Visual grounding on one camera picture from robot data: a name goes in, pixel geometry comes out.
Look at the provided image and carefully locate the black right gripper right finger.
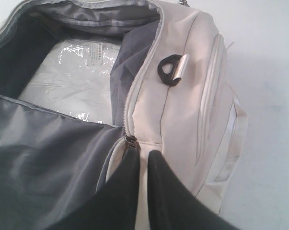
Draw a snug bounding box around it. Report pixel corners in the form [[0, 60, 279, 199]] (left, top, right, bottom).
[[148, 150, 224, 230]]

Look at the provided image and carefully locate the cream fabric duffel bag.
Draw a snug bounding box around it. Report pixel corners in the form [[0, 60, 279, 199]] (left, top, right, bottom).
[[0, 0, 247, 230]]

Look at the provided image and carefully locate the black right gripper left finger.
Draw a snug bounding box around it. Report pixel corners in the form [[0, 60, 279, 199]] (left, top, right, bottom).
[[69, 141, 140, 230]]

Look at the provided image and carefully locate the clear plastic wrapped package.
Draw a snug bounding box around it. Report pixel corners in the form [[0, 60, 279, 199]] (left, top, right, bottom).
[[19, 39, 120, 124]]

